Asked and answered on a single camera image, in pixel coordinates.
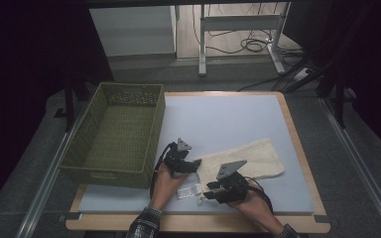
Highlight green plastic basket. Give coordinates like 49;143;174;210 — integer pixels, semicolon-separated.
59;81;167;189

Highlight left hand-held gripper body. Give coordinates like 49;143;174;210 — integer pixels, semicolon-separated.
163;137;193;175

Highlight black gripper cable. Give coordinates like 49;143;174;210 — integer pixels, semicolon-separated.
149;142;177;200
244;177;275;214

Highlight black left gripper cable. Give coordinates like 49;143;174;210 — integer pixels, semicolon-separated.
149;142;177;200

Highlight cream cloth with white label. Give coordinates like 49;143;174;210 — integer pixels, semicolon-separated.
177;138;286;203

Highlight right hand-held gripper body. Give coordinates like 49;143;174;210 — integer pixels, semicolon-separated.
215;160;250;204

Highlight white cabinet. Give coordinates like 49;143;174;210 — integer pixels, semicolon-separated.
88;5;179;58

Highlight person's right hand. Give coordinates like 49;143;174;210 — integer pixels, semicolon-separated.
227;188;284;236

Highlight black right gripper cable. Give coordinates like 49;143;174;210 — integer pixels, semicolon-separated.
244;177;275;214

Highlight pale grey table mat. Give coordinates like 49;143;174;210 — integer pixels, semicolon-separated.
77;94;316;215

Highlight white desk frame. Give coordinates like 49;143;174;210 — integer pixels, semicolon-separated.
197;2;288;77

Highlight person's left hand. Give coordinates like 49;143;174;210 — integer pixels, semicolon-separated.
150;164;191;211

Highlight metal floor rail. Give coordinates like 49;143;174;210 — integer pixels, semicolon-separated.
319;97;381;236
15;100;92;238

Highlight dark curtain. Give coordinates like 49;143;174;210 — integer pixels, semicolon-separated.
323;0;381;162
0;0;115;221

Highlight tangled black floor cables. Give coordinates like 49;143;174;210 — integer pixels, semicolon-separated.
191;2;305;58

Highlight white power strip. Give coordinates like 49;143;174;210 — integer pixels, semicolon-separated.
293;66;313;82

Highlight black stand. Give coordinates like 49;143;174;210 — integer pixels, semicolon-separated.
63;73;92;134
317;63;356;131

